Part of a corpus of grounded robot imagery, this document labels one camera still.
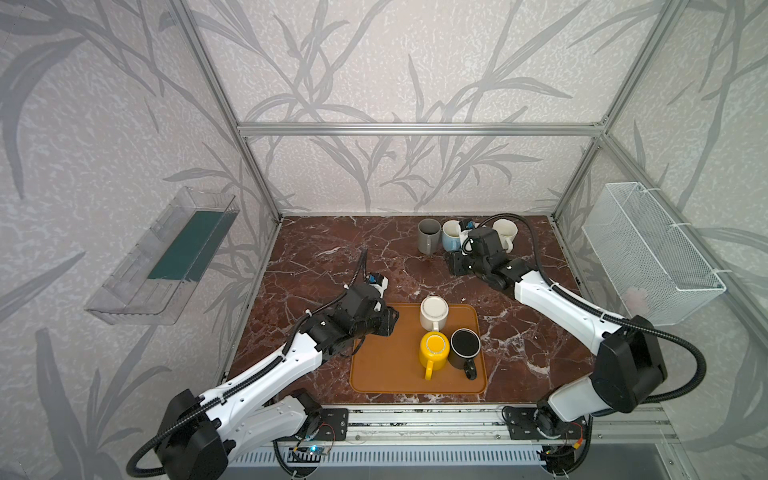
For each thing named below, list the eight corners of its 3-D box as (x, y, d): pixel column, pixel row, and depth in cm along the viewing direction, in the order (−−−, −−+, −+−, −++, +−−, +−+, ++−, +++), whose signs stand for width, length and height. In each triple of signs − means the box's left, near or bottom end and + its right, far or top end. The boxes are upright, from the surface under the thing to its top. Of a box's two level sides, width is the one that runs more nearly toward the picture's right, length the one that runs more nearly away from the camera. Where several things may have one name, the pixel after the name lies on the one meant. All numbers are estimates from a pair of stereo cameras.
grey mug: (418, 262, 108) (420, 243, 100) (417, 238, 116) (418, 218, 107) (440, 262, 108) (443, 243, 100) (437, 238, 116) (440, 218, 107)
